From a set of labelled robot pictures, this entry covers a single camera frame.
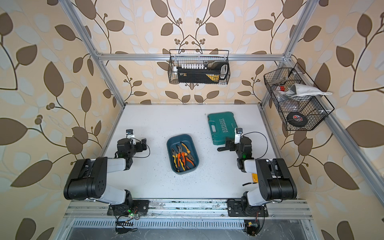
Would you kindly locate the right wire basket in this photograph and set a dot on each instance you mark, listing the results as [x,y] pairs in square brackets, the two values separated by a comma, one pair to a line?
[315,108]

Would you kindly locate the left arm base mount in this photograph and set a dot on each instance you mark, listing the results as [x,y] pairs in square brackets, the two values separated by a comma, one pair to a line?
[133,209]

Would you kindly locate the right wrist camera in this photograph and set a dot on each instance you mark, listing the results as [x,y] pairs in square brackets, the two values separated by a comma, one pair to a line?
[238,135]

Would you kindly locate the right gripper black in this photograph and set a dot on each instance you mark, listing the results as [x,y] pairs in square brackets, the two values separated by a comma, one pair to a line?
[232,144]

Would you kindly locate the orange long nose pliers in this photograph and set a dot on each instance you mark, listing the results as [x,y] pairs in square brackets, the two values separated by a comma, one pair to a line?
[189,159]

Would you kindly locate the teal plastic storage box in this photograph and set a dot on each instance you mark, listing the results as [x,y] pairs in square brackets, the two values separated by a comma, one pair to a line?
[173,142]

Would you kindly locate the wire basket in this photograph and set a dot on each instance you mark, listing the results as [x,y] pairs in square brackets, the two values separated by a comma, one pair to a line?
[315,108]
[188,57]

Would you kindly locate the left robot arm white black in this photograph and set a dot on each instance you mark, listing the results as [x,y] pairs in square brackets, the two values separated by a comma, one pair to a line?
[88,178]

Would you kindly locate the yellow tape measure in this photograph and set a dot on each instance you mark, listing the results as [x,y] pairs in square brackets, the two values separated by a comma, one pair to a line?
[255,178]

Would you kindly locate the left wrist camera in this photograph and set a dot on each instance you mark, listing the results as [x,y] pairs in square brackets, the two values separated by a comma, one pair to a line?
[130,133]

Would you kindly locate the back wire basket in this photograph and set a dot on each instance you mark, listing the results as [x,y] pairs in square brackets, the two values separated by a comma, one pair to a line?
[188,57]

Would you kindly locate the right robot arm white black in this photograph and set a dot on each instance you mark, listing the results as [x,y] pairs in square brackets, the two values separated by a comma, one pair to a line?
[275,182]

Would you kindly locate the orange handled pliers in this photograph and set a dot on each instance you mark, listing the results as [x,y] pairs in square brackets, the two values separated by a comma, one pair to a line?
[182,161]

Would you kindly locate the black yellow tool box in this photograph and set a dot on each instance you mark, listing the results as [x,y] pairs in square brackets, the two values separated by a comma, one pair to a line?
[218,73]

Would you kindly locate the grey cloth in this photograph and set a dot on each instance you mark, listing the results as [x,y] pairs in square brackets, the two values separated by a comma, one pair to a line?
[299,90]

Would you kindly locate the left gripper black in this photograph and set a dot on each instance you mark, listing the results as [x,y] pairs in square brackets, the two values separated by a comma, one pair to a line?
[140,145]

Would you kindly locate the black red wheel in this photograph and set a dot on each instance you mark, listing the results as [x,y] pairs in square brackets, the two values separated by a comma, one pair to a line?
[297,119]

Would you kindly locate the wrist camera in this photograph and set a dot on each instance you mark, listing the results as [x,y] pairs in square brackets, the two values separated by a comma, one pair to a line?
[130,133]
[238,135]

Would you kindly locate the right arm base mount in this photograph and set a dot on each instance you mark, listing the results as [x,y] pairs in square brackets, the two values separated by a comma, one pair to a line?
[239,208]

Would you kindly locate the yellow black combination pliers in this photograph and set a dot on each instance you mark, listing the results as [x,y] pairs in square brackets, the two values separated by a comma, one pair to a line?
[176,159]

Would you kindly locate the green tool case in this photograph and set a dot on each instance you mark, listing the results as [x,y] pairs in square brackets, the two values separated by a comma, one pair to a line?
[222,127]

